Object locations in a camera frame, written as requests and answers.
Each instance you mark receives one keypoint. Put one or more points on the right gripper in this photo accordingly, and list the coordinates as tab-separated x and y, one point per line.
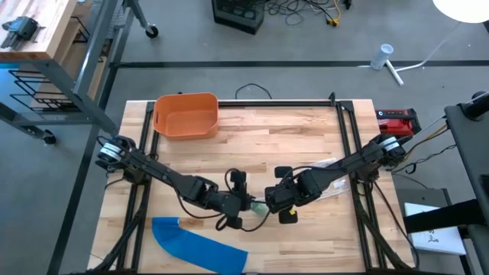
283	172

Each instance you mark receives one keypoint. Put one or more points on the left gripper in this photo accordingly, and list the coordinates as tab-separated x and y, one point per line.
238	176

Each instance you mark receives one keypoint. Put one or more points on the clear plastic bag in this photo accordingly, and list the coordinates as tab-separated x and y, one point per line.
338	189
263	213

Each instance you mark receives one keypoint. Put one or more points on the blue elastic bandage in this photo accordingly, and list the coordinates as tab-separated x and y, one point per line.
198	252

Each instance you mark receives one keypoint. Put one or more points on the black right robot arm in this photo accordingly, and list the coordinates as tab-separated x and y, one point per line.
344	164

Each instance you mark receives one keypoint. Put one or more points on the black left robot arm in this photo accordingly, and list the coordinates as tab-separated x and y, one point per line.
164	175

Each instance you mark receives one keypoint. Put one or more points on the orange plastic bin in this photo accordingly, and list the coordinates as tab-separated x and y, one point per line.
187	118

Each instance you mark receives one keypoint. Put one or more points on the red battery pack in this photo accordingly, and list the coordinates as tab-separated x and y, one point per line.
397	124

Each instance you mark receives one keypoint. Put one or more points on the dark grey flat box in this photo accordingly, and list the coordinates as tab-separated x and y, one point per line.
420	195

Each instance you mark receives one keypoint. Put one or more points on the white lamp stand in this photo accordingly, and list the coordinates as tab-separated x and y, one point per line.
395	74

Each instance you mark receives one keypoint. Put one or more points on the white plastic cup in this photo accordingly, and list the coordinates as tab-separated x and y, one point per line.
382	56

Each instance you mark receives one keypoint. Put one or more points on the white flat box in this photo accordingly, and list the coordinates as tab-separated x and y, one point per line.
431	233

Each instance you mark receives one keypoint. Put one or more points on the black computer case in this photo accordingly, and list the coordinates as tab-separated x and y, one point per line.
238	15

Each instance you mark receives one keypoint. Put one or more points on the black caster wheel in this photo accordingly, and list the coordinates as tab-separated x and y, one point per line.
151	31

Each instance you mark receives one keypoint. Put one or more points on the grey equipment cart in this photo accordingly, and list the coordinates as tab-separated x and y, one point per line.
470	153

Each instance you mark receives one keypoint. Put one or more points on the white lamp shade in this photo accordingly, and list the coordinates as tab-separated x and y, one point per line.
462	9

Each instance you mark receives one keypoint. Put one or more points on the black boxy device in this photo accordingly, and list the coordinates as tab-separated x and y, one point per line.
21	30

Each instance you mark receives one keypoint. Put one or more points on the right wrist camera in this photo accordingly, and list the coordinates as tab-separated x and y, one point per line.
279	198

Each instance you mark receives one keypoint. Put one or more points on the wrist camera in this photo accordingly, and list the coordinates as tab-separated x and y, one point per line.
279	198
229	202

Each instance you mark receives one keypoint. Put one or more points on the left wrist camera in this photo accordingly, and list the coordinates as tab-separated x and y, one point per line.
229	202

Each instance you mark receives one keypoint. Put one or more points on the black aluminium table frame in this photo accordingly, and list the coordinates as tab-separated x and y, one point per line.
267	103

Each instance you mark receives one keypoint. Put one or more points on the wooden table with grey frame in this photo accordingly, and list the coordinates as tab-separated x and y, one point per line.
38	23

